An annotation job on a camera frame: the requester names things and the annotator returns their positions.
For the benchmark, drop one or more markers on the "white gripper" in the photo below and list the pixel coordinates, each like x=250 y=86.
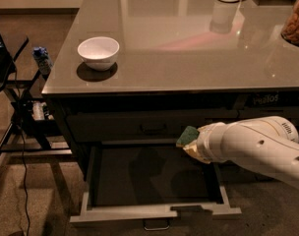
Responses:
x=207 y=143

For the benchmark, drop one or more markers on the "green and yellow sponge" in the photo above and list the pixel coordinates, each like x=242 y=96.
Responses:
x=188 y=135

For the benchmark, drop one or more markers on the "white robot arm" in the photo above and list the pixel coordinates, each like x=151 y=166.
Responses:
x=268 y=146

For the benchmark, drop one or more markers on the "open grey middle drawer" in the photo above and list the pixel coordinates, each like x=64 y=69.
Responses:
x=150 y=186

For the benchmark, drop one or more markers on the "right top grey drawer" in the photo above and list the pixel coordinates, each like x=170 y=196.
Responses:
x=285 y=112

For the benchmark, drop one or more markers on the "closed grey top drawer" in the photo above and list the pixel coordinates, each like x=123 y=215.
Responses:
x=140 y=125

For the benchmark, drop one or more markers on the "dark snack bag with lettering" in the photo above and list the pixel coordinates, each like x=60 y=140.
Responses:
x=280 y=98

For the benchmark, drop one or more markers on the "white ceramic bowl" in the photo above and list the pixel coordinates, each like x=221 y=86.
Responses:
x=99 y=53

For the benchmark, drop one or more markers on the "jar of brown snacks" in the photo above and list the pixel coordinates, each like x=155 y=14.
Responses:
x=290 y=31

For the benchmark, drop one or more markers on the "black side cart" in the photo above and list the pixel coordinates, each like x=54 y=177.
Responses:
x=26 y=134

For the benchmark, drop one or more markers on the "blue capped plastic bottle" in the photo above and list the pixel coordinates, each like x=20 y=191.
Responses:
x=42 y=59

